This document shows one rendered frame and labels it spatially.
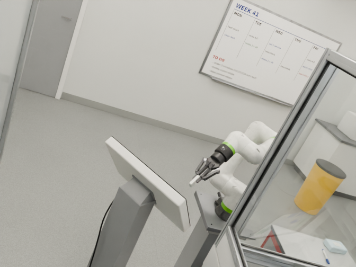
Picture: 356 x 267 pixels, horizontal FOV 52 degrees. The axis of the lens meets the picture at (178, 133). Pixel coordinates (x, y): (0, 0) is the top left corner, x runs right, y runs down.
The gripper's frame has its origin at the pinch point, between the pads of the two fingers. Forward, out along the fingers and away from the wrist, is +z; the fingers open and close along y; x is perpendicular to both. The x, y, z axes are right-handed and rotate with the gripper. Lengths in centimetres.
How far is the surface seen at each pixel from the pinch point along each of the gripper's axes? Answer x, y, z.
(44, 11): 75, -315, -75
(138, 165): -24.7, -15.1, 21.2
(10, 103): -67, -50, 48
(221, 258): 3.5, 35.7, 20.2
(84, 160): 141, -159, 6
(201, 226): 65, 1, -2
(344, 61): -76, 38, -41
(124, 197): -10.8, -14.5, 33.4
